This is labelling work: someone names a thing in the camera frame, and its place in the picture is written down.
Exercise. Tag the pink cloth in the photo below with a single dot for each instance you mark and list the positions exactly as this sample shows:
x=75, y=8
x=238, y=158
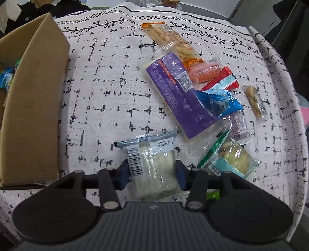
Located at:
x=305, y=111

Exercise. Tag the purple snack packet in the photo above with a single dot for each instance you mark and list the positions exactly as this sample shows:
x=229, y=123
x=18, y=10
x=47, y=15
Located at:
x=176, y=96

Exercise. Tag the bright green crinkled packet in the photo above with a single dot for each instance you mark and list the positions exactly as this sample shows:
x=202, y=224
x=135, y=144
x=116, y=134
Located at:
x=213, y=195

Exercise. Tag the pink snack packet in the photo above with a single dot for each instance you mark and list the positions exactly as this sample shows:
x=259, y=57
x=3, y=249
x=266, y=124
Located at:
x=205, y=70

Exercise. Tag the brown paper tub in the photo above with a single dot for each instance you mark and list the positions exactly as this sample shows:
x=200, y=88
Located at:
x=171, y=2

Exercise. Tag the black clothing pile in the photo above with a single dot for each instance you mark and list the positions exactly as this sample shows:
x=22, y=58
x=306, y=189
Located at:
x=26, y=19

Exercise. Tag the clear plastic bag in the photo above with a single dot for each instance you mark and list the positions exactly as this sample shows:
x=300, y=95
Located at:
x=147, y=2

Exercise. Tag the brown cardboard box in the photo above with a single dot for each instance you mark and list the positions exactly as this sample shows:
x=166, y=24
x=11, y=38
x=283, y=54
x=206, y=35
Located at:
x=33, y=108

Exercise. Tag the clear nut bar packet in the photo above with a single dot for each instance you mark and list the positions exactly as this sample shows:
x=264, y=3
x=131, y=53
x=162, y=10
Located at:
x=254, y=101

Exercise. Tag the orange cracker packet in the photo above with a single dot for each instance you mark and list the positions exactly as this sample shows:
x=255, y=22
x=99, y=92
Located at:
x=166, y=36

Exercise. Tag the black and white patterned tablecloth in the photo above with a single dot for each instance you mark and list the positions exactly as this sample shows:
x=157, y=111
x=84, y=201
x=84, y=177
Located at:
x=108, y=96

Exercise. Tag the clear white snack packet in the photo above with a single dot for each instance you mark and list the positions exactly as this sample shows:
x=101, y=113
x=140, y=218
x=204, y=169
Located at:
x=157, y=166

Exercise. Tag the white dotted cloth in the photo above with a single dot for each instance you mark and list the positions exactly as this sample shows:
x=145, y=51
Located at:
x=8, y=12

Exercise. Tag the red and teal snack packet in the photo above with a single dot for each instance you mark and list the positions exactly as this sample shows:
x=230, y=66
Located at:
x=223, y=80

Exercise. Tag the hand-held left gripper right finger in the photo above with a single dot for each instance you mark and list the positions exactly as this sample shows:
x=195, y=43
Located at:
x=181, y=175

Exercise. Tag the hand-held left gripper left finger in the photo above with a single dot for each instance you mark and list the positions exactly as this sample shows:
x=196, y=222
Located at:
x=124, y=175

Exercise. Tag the green and white cracker packet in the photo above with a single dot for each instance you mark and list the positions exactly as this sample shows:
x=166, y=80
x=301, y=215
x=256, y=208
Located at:
x=234, y=156

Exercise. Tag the small clear purple packet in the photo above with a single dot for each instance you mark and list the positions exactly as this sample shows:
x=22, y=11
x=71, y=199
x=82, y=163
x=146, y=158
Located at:
x=239, y=128

